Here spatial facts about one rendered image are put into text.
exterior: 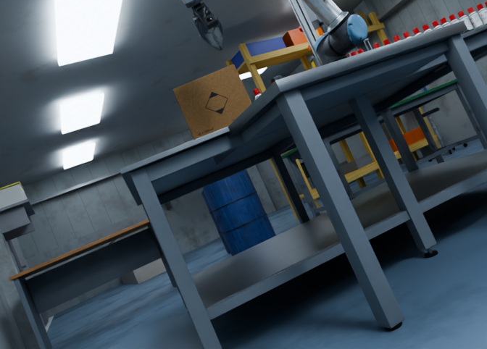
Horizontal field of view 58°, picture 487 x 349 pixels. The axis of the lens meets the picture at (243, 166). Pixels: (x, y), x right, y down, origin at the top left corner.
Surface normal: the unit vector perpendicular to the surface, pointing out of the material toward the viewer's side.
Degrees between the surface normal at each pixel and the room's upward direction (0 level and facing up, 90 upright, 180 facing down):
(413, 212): 90
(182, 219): 90
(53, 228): 90
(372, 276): 90
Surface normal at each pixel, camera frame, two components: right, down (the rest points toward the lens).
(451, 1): -0.84, 0.34
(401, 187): 0.19, -0.16
